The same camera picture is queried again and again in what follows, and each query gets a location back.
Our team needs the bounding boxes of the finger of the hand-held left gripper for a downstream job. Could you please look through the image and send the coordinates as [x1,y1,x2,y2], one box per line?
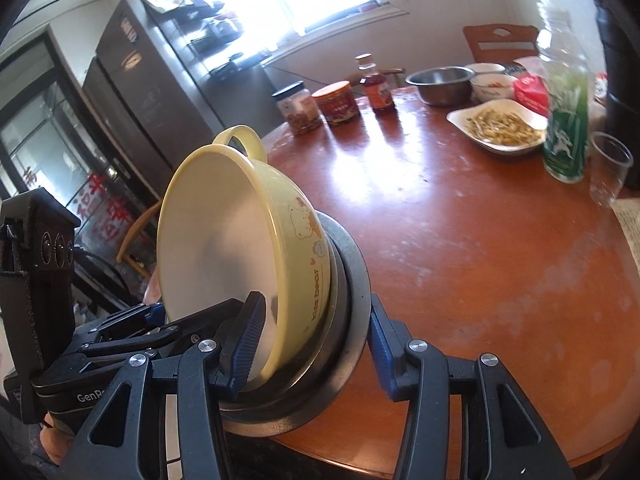
[82,297,248,361]
[75,306,167,343]

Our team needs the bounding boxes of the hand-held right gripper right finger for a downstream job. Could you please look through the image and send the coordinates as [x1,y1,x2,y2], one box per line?
[367,294,576,480]

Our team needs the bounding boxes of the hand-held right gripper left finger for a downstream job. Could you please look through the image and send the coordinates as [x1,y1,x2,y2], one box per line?
[60,291,267,480]

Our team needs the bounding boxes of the large steel bowl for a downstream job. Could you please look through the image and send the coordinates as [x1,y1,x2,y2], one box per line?
[220,210,373,438]

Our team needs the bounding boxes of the yellow bowl with handle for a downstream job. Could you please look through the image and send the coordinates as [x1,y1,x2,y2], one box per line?
[156,126,333,383]

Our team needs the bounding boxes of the light wooden chair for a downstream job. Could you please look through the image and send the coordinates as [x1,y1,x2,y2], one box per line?
[347,66,406,90]
[116,200,163,278]

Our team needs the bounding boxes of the glass door with red lettering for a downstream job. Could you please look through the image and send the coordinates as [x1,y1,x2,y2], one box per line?
[0,30,151,281]

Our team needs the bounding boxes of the grey refrigerator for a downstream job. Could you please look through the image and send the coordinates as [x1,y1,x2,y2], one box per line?
[82,0,273,201]

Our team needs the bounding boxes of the clear jar with dark lid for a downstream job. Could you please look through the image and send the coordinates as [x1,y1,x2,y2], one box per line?
[272,81,323,136]

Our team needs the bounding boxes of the red jar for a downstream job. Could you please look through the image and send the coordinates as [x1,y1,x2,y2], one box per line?
[312,81,361,126]

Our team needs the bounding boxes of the white rectangular plate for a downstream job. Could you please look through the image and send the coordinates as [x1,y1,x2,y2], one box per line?
[446,99,549,155]

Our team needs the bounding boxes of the yellow vegetable strips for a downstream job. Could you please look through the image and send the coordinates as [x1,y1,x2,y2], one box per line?
[465,107,543,147]

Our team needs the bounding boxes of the red sauce bottle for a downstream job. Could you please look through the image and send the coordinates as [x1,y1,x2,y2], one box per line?
[356,53,396,115]

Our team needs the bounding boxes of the steel basin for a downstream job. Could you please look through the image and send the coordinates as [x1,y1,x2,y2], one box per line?
[405,66,476,107]

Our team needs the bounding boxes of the green drink bottle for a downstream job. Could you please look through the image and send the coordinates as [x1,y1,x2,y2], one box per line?
[536,0,591,183]

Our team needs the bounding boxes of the handwritten paper sheet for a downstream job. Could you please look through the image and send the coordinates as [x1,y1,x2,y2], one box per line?
[612,199,640,263]

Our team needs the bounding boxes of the refrigerator side storage rack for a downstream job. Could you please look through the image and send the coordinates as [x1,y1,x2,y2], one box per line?
[140,0,261,68]

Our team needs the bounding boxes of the white printed bowl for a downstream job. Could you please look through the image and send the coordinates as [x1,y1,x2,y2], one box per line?
[471,74,517,102]

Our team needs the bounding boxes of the clear plastic cup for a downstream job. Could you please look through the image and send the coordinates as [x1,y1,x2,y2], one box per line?
[589,131,634,208]

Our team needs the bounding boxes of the red tissue pack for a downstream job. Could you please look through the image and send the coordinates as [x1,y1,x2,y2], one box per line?
[514,57,551,117]

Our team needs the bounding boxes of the plain white bowl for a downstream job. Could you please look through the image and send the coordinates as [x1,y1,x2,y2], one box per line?
[462,62,507,77]

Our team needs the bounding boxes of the brown wooden chair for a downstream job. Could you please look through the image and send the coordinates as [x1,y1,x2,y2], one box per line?
[462,24,541,63]

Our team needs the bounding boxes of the black thermos flask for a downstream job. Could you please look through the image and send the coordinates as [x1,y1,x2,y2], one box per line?
[595,0,640,191]

